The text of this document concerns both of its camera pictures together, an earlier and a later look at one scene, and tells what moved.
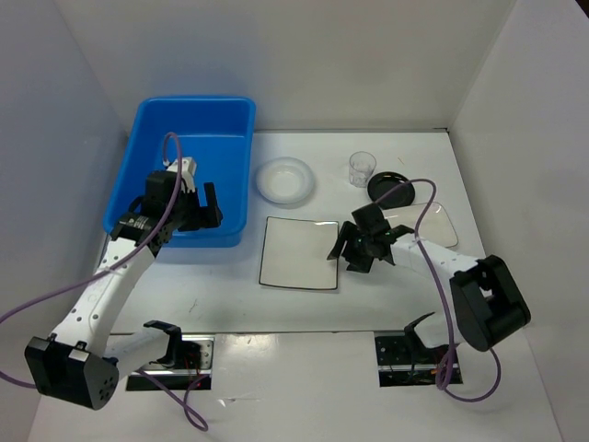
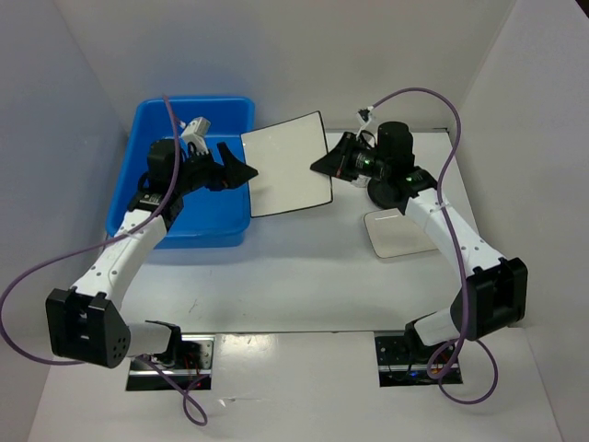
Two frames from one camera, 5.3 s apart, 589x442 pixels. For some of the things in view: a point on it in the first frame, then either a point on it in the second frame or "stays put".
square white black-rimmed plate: x=295 y=253 → x=282 y=156
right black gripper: x=348 y=232 → x=338 y=160
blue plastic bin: x=217 y=135 stays put
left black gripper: x=204 y=216 → x=232 y=174
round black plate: x=383 y=182 stays put
